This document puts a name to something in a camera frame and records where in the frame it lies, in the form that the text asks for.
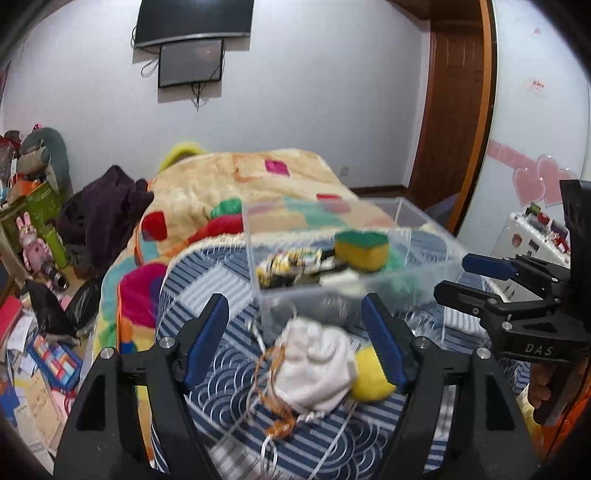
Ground white cloth pouch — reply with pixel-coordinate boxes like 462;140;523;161
274;318;359;412

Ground dark purple clothing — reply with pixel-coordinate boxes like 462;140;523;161
56;165;156;278

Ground blue striped quilt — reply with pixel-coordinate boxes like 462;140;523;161
148;225;534;480

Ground grey plush toy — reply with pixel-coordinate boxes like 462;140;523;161
17;127;73;197

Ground person's right hand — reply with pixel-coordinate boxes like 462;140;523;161
527;362;556;412

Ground yellow green pillow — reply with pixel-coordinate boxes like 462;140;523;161
159;141;211;172

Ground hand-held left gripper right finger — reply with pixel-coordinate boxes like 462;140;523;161
361;292;541;480

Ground pink heart wall stickers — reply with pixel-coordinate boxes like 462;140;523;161
488;138;580;209

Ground small black monitor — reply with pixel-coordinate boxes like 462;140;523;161
157;39;226;89

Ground colourful checked box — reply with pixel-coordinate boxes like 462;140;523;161
27;336;85;389

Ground green fluffy cloth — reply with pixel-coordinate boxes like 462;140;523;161
369;253;419;297

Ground brown wooden door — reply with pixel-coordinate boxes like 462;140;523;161
392;0;498;234

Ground black yellow patterned cloth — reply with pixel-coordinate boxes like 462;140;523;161
255;248;340;288

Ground orange braided cord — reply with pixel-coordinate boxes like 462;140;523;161
253;344;297;440

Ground green cardboard box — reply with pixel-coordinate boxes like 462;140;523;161
0;181;71;271

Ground clear plastic box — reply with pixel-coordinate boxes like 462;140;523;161
242;197;468;346

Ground brown cardboard sheet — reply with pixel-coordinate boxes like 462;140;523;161
21;369;71;446

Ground black wall television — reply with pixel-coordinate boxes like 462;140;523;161
134;0;256;49

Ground black plastic bag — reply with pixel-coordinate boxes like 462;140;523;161
24;276;103;343

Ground pink bunny plush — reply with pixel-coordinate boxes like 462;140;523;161
16;211;51;274

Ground white storage rack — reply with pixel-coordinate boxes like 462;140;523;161
492;203;573;298

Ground colourful patchwork blanket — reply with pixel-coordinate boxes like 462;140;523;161
92;148;398;384

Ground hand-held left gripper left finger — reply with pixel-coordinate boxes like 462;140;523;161
53;293;230;480

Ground yellow green scouring sponge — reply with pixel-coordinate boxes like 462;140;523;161
333;231;391;274

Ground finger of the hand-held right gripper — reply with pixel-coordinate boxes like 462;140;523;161
433;280;499;325
462;252;522;283

